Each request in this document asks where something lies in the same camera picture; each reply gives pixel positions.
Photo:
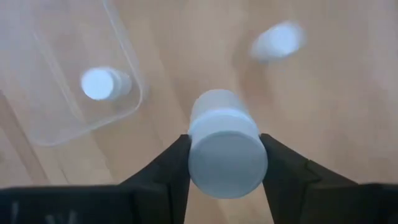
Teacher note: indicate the white pill bottle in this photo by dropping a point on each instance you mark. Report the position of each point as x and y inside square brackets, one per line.
[227, 155]
[278, 40]

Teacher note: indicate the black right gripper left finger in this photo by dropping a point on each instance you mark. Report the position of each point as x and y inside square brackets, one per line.
[168, 174]

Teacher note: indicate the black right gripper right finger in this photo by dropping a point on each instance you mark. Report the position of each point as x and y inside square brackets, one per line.
[289, 180]

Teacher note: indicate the white ball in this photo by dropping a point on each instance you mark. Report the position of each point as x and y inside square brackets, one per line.
[99, 84]

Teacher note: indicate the clear plastic basket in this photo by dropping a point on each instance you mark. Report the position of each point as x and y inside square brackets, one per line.
[46, 93]

